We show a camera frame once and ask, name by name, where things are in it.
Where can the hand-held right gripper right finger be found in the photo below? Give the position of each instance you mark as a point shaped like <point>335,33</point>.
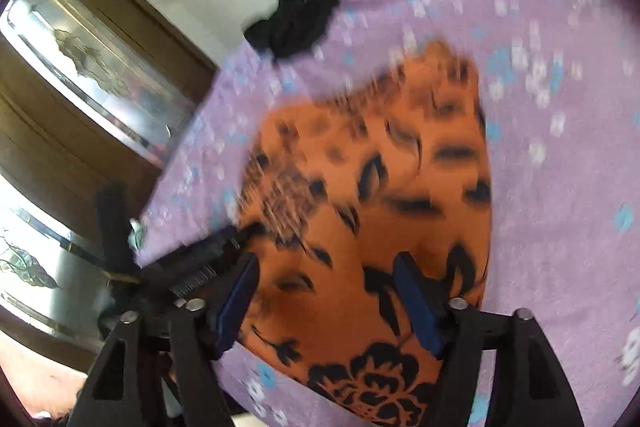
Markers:
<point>419,307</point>

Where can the purple floral bed sheet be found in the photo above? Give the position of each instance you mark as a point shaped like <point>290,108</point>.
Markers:
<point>555,227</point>

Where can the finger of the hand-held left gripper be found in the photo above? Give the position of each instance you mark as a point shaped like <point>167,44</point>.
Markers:
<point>210,247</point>

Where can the orange black floral garment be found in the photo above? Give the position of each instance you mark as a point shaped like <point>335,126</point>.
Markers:
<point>380,187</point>

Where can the black cloth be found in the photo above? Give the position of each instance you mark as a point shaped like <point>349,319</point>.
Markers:
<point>300,17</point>

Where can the wooden wardrobe with mirror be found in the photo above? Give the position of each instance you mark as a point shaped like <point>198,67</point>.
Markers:
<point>45,122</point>

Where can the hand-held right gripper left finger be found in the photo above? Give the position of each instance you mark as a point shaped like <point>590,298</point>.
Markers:
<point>236,304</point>

